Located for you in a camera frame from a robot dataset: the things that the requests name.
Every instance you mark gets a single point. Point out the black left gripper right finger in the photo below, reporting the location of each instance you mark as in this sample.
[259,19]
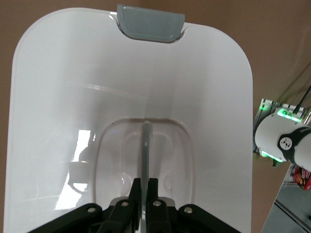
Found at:
[153,194]

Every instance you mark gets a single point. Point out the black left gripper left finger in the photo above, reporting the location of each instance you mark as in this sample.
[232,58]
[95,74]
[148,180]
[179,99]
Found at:
[134,194]

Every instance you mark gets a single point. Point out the white box lid grey clips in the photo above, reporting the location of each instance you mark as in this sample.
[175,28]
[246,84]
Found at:
[73,72]

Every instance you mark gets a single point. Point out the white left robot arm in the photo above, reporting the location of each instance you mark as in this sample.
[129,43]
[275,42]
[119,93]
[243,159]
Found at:
[269,131]

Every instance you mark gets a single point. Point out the red printed snack box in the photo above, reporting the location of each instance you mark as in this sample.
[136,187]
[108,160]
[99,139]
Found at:
[302,178]

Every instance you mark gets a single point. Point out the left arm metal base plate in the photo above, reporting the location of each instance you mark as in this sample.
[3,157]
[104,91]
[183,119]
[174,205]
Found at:
[268,103]

